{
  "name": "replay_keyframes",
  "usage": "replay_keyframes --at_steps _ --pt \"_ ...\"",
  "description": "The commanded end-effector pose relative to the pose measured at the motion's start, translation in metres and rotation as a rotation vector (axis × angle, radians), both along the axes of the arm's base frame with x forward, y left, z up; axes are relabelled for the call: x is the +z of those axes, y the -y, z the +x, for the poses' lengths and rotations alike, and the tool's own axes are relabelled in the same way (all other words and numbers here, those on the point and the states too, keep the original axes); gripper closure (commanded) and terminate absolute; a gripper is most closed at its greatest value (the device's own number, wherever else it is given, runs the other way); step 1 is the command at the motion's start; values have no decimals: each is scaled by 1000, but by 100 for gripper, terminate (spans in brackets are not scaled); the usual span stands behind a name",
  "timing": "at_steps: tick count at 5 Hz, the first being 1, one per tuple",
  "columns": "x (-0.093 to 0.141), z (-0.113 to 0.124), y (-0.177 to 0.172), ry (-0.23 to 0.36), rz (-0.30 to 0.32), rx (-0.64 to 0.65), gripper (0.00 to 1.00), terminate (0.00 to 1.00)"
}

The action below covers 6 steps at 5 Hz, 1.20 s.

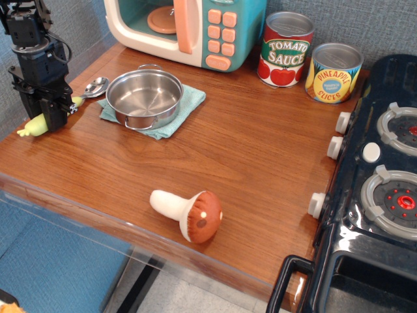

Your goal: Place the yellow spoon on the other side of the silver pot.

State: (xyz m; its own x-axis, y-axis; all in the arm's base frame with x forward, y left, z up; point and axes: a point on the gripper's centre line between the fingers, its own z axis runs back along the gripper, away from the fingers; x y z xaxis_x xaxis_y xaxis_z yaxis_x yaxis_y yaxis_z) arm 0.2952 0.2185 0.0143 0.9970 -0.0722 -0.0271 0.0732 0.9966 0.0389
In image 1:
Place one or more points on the teal toy microwave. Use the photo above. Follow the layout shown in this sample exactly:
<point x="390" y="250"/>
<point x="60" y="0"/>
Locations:
<point x="217" y="35"/>

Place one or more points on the plush brown mushroom toy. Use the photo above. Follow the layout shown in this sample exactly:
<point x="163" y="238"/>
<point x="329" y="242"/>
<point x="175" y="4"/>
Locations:
<point x="199" y="217"/>

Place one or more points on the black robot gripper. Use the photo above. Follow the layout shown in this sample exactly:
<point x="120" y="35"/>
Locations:
<point x="40" y="79"/>

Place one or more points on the orange fuzzy object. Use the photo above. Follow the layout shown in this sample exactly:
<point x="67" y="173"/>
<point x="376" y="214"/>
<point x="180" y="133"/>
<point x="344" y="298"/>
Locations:
<point x="11" y="308"/>

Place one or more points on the teal cloth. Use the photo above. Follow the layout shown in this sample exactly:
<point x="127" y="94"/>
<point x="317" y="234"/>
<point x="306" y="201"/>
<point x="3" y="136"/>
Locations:
<point x="191" y="99"/>

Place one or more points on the tomato sauce can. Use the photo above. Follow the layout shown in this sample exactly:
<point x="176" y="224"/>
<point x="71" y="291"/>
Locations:
<point x="286" y="42"/>

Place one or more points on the dark blue toy stove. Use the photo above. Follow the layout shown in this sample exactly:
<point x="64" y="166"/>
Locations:
<point x="365" y="244"/>

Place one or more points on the pineapple slices can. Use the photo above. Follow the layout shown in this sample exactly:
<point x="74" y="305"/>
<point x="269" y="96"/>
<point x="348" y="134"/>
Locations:
<point x="333" y="72"/>

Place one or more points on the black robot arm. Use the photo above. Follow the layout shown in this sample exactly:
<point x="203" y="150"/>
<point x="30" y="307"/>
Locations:
<point x="28" y="23"/>

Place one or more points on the stainless steel pot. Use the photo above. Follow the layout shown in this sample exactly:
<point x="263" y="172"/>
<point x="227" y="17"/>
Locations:
<point x="145" y="99"/>

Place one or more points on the spoon with yellow-green handle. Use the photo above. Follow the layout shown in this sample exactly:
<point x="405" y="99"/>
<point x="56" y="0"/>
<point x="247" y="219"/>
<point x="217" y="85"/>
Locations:
<point x="37" y="126"/>

